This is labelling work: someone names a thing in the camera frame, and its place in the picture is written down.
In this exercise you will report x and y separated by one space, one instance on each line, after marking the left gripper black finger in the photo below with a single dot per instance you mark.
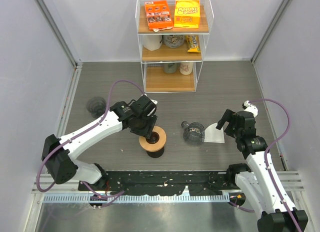
135 130
150 123

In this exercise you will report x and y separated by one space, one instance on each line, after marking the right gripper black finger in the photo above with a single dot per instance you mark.
227 116
230 130

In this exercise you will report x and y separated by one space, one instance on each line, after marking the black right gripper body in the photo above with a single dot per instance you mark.
237 133

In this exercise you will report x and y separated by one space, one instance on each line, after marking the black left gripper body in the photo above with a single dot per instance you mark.
142 116

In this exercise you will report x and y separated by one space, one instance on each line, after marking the white paper coffee filter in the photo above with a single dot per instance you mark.
213 135

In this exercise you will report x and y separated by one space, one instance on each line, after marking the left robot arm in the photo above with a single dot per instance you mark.
61 154

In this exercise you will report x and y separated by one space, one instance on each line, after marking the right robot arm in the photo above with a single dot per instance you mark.
257 178

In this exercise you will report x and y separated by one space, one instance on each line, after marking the smoky glass coffee server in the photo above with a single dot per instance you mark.
193 133

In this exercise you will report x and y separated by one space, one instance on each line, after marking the smoky grey plastic dripper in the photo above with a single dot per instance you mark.
96 106

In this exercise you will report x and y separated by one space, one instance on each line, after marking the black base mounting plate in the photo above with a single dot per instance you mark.
168 183

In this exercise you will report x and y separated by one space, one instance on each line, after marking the white paper roll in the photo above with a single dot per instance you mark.
152 42

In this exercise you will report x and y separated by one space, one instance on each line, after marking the grey printed tin can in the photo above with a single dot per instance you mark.
173 41

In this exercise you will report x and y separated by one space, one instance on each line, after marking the yellow candy bag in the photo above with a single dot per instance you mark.
193 44

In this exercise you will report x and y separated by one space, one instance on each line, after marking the orange snack box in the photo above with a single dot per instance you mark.
158 15

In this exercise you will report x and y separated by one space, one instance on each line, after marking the yellow snack bag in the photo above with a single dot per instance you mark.
187 14

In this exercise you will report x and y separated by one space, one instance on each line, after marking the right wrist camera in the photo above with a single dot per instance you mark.
249 107

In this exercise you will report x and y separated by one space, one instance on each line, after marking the white wire shelf rack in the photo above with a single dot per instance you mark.
171 60

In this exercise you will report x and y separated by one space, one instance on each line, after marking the white slotted cable duct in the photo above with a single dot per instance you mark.
88 198

